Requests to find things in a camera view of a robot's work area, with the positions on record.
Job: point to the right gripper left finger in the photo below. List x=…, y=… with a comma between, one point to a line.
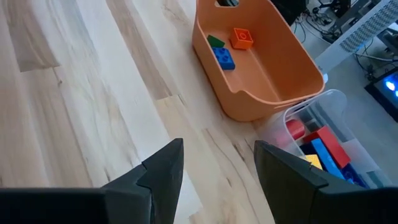
x=149, y=193

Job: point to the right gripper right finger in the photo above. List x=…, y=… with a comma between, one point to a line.
x=295, y=199

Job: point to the blue rounded wooden block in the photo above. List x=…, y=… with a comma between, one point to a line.
x=325, y=158

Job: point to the dark blue wooden block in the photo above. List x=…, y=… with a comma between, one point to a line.
x=353, y=175

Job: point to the red wooden cylinder block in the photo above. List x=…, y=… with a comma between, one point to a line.
x=294, y=129

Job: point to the small blue plastic brick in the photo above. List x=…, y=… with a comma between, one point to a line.
x=224, y=58

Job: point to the small green plastic brick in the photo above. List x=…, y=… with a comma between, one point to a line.
x=215, y=41

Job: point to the small orange plastic brick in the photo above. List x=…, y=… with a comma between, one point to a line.
x=241, y=38

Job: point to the yellow wooden block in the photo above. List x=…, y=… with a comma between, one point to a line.
x=314, y=161

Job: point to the clear plastic container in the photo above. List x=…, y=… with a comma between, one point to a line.
x=329, y=102

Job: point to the orange plastic bin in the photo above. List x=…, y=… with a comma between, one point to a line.
x=280, y=62

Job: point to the black device with blue light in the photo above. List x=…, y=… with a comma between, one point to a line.
x=384, y=93

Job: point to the white tower fan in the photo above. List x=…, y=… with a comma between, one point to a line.
x=357, y=37

